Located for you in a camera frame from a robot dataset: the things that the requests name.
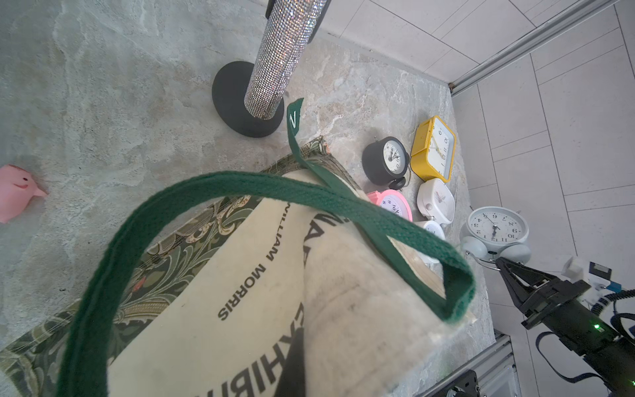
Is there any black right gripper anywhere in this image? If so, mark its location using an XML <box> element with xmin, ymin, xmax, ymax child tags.
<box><xmin>494</xmin><ymin>257</ymin><xmax>618</xmax><ymax>355</ymax></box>

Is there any white round alarm clock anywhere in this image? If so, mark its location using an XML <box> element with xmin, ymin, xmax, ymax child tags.
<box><xmin>415</xmin><ymin>220</ymin><xmax>446</xmax><ymax>267</ymax></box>

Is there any white square alarm clock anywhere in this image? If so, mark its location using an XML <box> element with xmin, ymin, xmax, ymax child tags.
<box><xmin>416</xmin><ymin>178</ymin><xmax>456</xmax><ymax>225</ymax></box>

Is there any pink twin-bell alarm clock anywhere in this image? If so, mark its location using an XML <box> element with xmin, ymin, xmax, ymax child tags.
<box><xmin>367</xmin><ymin>190</ymin><xmax>413</xmax><ymax>222</ymax></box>

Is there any yellow square alarm clock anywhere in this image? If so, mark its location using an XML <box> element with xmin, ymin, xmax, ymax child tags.
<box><xmin>410</xmin><ymin>116</ymin><xmax>456</xmax><ymax>183</ymax></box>

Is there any small black alarm clock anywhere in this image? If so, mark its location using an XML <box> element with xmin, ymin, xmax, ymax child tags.
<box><xmin>362</xmin><ymin>137</ymin><xmax>410</xmax><ymax>190</ymax></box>

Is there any canvas bag with green handles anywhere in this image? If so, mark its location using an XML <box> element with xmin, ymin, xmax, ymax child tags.
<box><xmin>1</xmin><ymin>101</ymin><xmax>476</xmax><ymax>396</ymax></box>

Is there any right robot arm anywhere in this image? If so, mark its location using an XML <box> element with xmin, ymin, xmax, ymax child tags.
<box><xmin>495</xmin><ymin>257</ymin><xmax>634</xmax><ymax>396</ymax></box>

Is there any rhinestone stand with black base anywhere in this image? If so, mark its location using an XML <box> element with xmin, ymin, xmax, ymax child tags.
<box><xmin>212</xmin><ymin>1</ymin><xmax>330</xmax><ymax>138</ymax></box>

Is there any plain pink pig toy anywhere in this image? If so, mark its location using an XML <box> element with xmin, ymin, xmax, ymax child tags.
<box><xmin>0</xmin><ymin>165</ymin><xmax>47</xmax><ymax>224</ymax></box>

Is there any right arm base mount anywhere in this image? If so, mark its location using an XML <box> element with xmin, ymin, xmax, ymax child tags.
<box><xmin>424</xmin><ymin>370</ymin><xmax>481</xmax><ymax>397</ymax></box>

